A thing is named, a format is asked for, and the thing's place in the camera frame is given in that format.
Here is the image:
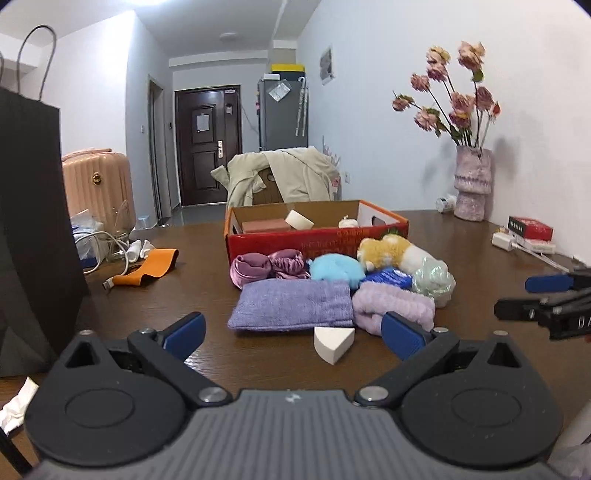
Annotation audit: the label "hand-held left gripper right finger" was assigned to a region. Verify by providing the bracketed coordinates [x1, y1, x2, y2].
[355, 312, 532, 409]

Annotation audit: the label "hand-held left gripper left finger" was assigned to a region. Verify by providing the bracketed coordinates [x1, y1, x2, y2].
[55, 312, 233, 411]

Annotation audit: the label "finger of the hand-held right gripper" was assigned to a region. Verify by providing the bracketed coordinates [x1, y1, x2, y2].
[525, 265, 591, 294]
[494, 295, 561, 324]

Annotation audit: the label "lavender fluffy headband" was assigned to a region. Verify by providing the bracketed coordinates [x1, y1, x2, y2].
[352, 281, 436, 337]

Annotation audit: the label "blue tissue pack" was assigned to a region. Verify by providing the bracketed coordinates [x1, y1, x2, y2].
[361, 268, 413, 291]

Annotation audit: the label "pale green mesh bath puff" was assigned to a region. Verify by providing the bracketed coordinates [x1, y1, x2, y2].
[410, 257, 457, 309]

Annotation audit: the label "white wedge sponge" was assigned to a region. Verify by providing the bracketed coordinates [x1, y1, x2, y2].
[314, 326, 356, 366]

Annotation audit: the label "yellow and white plush toy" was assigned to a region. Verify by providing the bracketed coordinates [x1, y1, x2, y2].
[357, 234, 435, 273]

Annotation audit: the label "mauve satin scrunchie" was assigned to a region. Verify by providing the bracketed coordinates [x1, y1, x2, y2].
[229, 253, 273, 291]

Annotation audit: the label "light blue plush toy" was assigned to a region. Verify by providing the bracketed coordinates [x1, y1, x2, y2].
[308, 254, 368, 291]

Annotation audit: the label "purple knitted towel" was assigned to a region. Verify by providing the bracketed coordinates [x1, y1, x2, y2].
[227, 280, 355, 332]

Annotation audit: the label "purple satin scrunchie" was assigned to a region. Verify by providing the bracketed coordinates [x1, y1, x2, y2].
[268, 249, 311, 280]

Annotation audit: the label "red cardboard box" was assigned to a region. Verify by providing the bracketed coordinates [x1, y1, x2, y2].
[224, 200, 410, 267]

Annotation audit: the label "flat white box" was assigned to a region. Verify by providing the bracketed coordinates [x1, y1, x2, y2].
[522, 237, 556, 254]

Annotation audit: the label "white charger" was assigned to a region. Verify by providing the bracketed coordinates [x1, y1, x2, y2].
[492, 231, 525, 252]

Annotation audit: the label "red and black box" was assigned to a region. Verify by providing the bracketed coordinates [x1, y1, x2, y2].
[508, 215, 554, 241]

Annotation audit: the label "orange cloth band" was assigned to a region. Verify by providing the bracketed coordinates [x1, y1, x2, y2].
[113, 248, 180, 287]

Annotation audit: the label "pink textured vase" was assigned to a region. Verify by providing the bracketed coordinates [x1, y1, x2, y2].
[453, 147, 493, 222]

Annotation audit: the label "clear glass jar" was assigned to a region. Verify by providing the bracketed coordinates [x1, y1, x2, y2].
[95, 200, 132, 264]

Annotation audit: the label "clear plastic bag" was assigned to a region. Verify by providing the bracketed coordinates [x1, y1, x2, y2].
[69, 209, 109, 273]

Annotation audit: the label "pink rectangular block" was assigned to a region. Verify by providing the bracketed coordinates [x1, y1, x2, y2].
[241, 218, 291, 234]

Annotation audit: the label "brown chair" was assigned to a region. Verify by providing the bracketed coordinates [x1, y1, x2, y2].
[252, 168, 284, 206]

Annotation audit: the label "pink suitcase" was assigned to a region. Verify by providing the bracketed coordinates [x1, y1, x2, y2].
[61, 148, 137, 232]

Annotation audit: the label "crumpled white tissue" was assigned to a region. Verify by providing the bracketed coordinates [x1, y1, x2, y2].
[0, 376, 40, 435]

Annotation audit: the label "dark brown door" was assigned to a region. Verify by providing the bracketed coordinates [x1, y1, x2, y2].
[174, 84, 243, 208]

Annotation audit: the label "beige jacket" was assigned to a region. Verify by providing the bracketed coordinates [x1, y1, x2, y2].
[211, 147, 341, 222]

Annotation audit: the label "pink artificial flowers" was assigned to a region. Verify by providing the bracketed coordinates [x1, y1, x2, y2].
[392, 41, 502, 149]

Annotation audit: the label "black paper bag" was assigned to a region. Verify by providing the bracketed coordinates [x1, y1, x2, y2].
[0, 25, 90, 377]

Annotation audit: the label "grey refrigerator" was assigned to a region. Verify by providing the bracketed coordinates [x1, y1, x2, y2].
[257, 76, 309, 152]

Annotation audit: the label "white folded umbrella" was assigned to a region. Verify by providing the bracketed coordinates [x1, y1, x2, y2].
[295, 78, 309, 137]

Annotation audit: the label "white charger cable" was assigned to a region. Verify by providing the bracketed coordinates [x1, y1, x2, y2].
[522, 244, 573, 273]

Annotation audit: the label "white usb cable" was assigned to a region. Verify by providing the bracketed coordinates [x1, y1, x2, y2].
[74, 231, 134, 292]

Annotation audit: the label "wall picture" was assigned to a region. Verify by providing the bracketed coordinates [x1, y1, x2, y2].
[320, 45, 335, 86]

